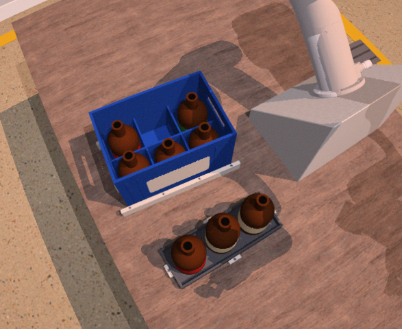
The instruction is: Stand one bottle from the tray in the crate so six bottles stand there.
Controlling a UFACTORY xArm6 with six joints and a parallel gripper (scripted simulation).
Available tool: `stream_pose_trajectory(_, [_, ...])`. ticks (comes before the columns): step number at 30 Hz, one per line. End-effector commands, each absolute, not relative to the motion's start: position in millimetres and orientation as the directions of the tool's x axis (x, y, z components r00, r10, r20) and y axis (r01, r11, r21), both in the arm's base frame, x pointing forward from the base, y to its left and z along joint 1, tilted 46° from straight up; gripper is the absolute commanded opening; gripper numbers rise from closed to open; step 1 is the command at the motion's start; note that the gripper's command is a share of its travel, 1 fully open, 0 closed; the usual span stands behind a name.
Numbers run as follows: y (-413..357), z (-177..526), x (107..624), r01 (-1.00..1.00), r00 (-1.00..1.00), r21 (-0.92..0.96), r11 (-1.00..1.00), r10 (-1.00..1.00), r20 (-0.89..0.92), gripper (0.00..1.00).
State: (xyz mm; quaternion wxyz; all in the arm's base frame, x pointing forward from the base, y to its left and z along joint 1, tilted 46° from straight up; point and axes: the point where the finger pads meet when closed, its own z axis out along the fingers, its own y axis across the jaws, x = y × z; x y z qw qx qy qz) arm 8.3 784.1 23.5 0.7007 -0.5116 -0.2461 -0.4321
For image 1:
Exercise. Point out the blue crate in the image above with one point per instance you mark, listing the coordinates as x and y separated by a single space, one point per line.
154 112

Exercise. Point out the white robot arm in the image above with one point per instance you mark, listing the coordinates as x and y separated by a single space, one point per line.
328 47

